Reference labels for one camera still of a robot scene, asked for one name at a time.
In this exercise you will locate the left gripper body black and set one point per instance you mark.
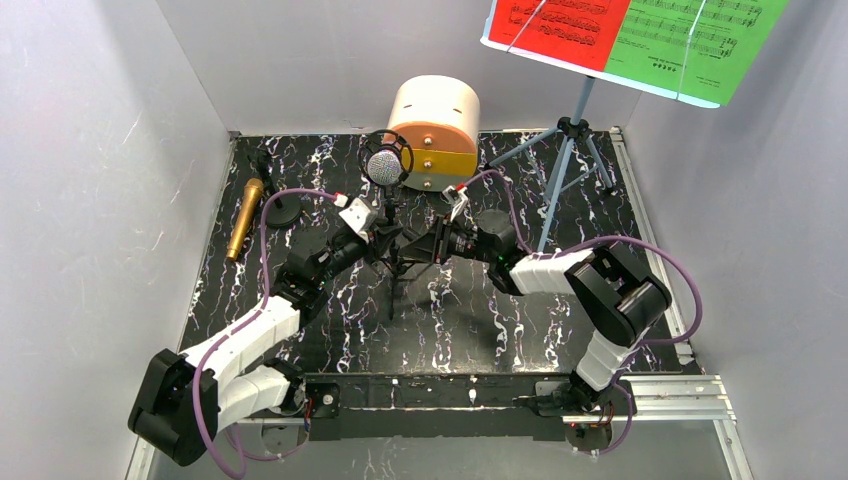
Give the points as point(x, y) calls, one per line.
point(374, 237)

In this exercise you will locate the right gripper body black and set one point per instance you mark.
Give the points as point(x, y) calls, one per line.
point(439, 240)

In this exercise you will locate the purple glitter microphone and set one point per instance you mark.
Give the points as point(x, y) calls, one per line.
point(384, 168)

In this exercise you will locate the black shock-mount tripod stand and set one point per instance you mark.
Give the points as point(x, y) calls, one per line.
point(394, 141)

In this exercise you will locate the gold microphone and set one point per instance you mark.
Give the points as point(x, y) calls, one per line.
point(252, 194)

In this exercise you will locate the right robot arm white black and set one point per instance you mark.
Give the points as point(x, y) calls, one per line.
point(621, 296)

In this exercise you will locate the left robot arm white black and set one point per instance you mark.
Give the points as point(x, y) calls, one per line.
point(187, 398)

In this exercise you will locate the round three-drawer storage box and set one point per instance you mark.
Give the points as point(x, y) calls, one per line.
point(439, 117)

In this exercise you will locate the red sheet music page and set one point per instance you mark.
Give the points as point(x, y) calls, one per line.
point(579, 32)

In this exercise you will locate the green sheet music page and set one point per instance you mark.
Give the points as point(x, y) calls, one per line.
point(696, 51)

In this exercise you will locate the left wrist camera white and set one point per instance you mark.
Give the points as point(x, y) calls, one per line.
point(359, 216)

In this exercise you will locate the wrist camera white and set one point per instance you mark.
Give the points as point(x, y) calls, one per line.
point(359, 216)
point(456, 196)

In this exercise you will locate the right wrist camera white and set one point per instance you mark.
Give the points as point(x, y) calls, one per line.
point(456, 196)

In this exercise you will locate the aluminium frame rail base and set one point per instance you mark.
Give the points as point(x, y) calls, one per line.
point(348, 406)

